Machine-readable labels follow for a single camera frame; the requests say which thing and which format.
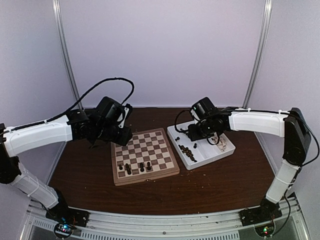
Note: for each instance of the dark chess knight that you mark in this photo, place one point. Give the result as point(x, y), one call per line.
point(184, 149)

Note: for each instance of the aluminium front rail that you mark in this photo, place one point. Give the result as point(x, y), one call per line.
point(224, 225)

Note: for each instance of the wooden chess board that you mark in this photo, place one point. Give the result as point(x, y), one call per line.
point(145, 146)

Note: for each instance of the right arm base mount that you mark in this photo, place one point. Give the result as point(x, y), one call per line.
point(266, 211)

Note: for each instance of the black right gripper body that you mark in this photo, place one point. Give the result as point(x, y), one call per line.
point(206, 131)

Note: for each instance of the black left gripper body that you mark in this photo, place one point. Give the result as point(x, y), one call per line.
point(106, 133)

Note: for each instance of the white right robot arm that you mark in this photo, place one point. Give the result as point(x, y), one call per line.
point(284, 136)

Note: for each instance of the aluminium frame post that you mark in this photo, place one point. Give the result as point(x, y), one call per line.
point(64, 48)
point(264, 30)

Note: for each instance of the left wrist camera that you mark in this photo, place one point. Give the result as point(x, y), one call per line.
point(126, 111)

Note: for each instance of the pile of white chess pieces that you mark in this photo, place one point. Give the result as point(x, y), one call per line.
point(222, 145)

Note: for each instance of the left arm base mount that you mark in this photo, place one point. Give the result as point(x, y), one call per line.
point(63, 214)

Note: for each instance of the white plastic divided tray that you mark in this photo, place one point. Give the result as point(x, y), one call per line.
point(206, 151)

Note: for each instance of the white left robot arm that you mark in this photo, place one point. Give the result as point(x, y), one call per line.
point(27, 149)

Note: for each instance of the left aluminium frame post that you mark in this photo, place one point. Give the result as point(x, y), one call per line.
point(64, 48)

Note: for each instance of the right aluminium frame post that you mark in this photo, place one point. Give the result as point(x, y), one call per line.
point(264, 30)

